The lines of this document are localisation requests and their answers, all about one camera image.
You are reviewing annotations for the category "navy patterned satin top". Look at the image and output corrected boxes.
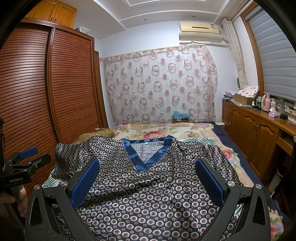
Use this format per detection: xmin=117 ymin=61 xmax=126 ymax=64
xmin=53 ymin=136 xmax=240 ymax=240

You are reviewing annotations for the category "person left hand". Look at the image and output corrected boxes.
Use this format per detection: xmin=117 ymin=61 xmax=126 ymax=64
xmin=0 ymin=185 xmax=29 ymax=218

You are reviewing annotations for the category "palm leaf print cloth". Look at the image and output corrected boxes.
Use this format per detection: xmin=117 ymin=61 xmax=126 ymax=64
xmin=42 ymin=137 xmax=217 ymax=188

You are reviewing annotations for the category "navy bed sheet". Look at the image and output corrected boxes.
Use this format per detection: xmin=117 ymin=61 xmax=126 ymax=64
xmin=212 ymin=125 xmax=290 ymax=240

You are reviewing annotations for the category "gold patterned pillow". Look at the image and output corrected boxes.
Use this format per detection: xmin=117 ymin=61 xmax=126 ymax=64
xmin=72 ymin=128 xmax=115 ymax=144

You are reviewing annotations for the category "wooden sideboard cabinet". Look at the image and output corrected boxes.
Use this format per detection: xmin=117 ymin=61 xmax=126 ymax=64
xmin=222 ymin=101 xmax=295 ymax=181

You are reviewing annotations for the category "pink tissue box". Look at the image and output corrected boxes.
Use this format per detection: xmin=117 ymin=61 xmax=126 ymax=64
xmin=268 ymin=108 xmax=279 ymax=118

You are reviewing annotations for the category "floral bed blanket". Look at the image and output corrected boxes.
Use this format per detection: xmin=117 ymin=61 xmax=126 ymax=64
xmin=113 ymin=122 xmax=285 ymax=240

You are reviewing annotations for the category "pink thermos jug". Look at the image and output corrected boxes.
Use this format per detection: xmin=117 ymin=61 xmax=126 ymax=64
xmin=261 ymin=93 xmax=271 ymax=112

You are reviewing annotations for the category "cardboard box with cloth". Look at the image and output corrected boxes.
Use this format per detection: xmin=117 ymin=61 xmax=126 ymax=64
xmin=234 ymin=86 xmax=259 ymax=105

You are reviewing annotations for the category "blue item on box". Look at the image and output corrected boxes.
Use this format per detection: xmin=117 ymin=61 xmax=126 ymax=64
xmin=171 ymin=110 xmax=190 ymax=123

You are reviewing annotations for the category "pink circle sheer curtain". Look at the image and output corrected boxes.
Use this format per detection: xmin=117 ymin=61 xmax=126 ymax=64
xmin=103 ymin=44 xmax=218 ymax=125

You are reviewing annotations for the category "grey window blind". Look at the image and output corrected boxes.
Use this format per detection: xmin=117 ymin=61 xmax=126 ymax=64
xmin=245 ymin=6 xmax=296 ymax=100

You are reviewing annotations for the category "beige tied side curtain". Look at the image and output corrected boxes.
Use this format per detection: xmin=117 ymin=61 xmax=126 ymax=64
xmin=221 ymin=18 xmax=248 ymax=89

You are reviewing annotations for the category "wall air conditioner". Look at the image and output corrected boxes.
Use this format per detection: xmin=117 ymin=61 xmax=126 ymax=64
xmin=179 ymin=22 xmax=223 ymax=43

